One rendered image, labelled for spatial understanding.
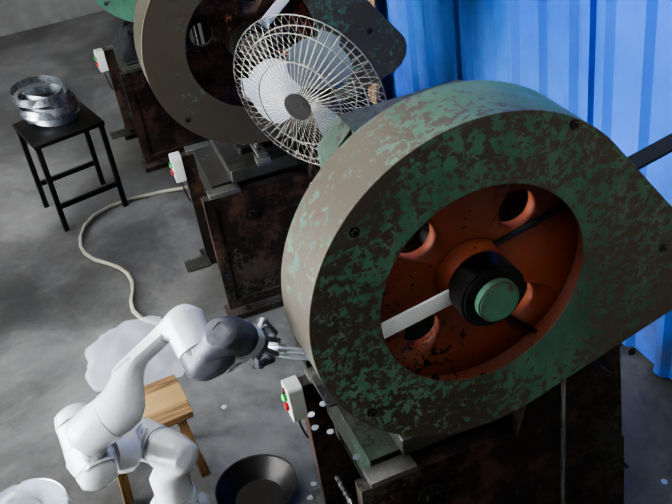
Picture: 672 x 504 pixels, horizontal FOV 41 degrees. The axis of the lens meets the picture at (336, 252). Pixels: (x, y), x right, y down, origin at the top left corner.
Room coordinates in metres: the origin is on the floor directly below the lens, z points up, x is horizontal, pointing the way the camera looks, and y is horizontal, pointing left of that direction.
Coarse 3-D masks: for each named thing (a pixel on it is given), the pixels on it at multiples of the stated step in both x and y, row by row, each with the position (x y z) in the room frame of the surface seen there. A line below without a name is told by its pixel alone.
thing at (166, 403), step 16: (160, 384) 2.60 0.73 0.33; (176, 384) 2.58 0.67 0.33; (160, 400) 2.51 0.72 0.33; (176, 400) 2.50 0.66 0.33; (144, 416) 2.44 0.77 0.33; (160, 416) 2.43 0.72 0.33; (176, 416) 2.41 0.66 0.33; (192, 416) 2.43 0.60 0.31; (128, 480) 2.34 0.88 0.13; (128, 496) 2.33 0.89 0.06
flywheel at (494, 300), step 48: (480, 192) 1.65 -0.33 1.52; (528, 192) 1.71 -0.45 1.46; (432, 240) 1.63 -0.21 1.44; (480, 240) 1.64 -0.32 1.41; (528, 240) 1.68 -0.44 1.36; (576, 240) 1.72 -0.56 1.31; (384, 288) 1.58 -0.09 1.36; (432, 288) 1.61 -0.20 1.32; (480, 288) 1.52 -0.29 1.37; (528, 288) 1.71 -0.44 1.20; (384, 336) 1.52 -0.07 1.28; (432, 336) 1.62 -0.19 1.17; (480, 336) 1.64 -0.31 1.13; (528, 336) 1.67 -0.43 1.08
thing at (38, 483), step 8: (32, 480) 2.25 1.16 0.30; (40, 480) 2.24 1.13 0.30; (48, 480) 2.23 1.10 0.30; (8, 488) 2.22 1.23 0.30; (24, 488) 2.22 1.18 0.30; (32, 488) 2.21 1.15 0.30; (40, 488) 2.20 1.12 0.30; (48, 488) 2.20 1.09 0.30; (56, 488) 2.19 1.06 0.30; (0, 496) 2.20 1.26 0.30; (8, 496) 2.19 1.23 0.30; (16, 496) 2.18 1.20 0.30; (24, 496) 2.18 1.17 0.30; (32, 496) 2.17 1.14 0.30; (40, 496) 2.17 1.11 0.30; (48, 496) 2.16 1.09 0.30; (56, 496) 2.16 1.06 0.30
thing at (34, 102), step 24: (24, 96) 4.61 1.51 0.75; (48, 96) 4.81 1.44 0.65; (72, 96) 4.68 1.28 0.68; (24, 120) 4.78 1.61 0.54; (48, 120) 4.54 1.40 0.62; (72, 120) 4.67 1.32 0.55; (96, 120) 4.62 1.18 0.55; (24, 144) 4.74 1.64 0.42; (48, 144) 4.44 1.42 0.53; (72, 168) 4.86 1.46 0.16; (96, 168) 4.90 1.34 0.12; (96, 192) 4.53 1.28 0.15; (120, 192) 4.59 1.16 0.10
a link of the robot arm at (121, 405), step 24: (168, 312) 1.68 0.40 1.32; (192, 312) 1.67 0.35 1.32; (168, 336) 1.64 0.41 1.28; (192, 336) 1.62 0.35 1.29; (144, 360) 1.64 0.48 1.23; (120, 384) 1.59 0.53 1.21; (96, 408) 1.56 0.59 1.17; (120, 408) 1.55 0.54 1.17; (144, 408) 1.59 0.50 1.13; (120, 432) 1.53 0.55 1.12
